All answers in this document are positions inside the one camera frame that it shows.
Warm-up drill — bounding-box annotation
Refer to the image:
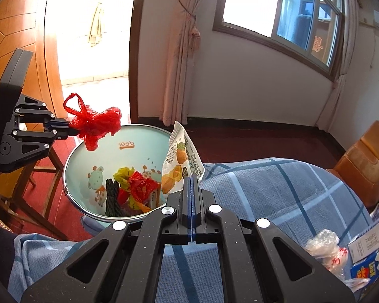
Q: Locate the black foam net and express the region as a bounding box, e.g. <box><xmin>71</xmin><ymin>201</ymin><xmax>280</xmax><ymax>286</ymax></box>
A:
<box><xmin>105</xmin><ymin>179</ymin><xmax>123</xmax><ymax>217</ymax></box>

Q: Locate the orange snack wrapper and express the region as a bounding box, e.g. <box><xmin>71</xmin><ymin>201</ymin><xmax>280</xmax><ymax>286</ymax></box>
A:
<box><xmin>129</xmin><ymin>196</ymin><xmax>152</xmax><ymax>213</ymax></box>

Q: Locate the clear plastic bag red print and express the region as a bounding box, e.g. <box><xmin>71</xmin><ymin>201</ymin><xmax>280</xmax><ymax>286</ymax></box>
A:
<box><xmin>305</xmin><ymin>229</ymin><xmax>348</xmax><ymax>281</ymax></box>

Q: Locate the red foam fruit net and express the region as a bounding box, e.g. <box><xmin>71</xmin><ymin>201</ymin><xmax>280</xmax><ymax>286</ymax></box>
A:
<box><xmin>117</xmin><ymin>171</ymin><xmax>159</xmax><ymax>206</ymax></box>

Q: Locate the yellow wrapper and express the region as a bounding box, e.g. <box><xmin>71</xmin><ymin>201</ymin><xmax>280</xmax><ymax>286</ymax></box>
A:
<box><xmin>113</xmin><ymin>167</ymin><xmax>135</xmax><ymax>192</ymax></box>

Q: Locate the white fruit snack packet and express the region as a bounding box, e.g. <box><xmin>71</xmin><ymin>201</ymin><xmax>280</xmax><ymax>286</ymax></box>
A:
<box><xmin>161</xmin><ymin>122</ymin><xmax>205</xmax><ymax>196</ymax></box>

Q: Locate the mint green trash bin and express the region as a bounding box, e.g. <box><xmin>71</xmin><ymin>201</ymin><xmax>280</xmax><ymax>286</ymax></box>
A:
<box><xmin>63</xmin><ymin>124</ymin><xmax>170</xmax><ymax>222</ymax></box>

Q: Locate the wooden stool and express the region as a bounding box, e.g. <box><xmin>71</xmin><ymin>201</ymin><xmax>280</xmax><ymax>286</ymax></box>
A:
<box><xmin>0</xmin><ymin>148</ymin><xmax>67</xmax><ymax>240</ymax></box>

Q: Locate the blue plaid tablecloth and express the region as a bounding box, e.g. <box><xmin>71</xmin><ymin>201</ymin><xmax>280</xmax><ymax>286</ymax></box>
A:
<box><xmin>8</xmin><ymin>159</ymin><xmax>372</xmax><ymax>302</ymax></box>

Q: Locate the wooden door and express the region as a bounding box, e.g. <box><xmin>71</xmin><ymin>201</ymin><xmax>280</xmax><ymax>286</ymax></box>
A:
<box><xmin>0</xmin><ymin>0</ymin><xmax>67</xmax><ymax>120</ymax></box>

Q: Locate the blue Look milk carton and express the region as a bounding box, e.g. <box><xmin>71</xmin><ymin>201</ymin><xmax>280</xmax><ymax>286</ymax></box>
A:
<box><xmin>350</xmin><ymin>250</ymin><xmax>379</xmax><ymax>285</ymax></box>

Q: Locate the white tall carton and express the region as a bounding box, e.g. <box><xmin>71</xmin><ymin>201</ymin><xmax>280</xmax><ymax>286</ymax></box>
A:
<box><xmin>348</xmin><ymin>219</ymin><xmax>379</xmax><ymax>263</ymax></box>

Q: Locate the orange leather armchair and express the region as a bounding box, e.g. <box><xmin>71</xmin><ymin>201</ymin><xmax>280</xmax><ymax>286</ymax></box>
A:
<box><xmin>329</xmin><ymin>120</ymin><xmax>379</xmax><ymax>211</ymax></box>

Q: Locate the pink curtain left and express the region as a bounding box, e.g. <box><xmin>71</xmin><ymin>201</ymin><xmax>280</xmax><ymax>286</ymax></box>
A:
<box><xmin>160</xmin><ymin>0</ymin><xmax>202</xmax><ymax>126</ymax></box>

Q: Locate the pink curtain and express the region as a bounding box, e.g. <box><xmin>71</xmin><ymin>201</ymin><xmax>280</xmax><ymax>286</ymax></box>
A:
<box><xmin>316</xmin><ymin>0</ymin><xmax>361</xmax><ymax>132</ymax></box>
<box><xmin>160</xmin><ymin>0</ymin><xmax>202</xmax><ymax>126</ymax></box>

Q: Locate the pink curtain right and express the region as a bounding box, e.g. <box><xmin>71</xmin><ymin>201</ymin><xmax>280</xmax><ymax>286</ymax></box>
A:
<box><xmin>316</xmin><ymin>0</ymin><xmax>361</xmax><ymax>132</ymax></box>

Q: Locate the window with dark frame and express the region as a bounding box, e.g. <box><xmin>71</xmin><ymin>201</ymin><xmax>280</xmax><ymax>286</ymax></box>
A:
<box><xmin>213</xmin><ymin>0</ymin><xmax>344</xmax><ymax>79</ymax></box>

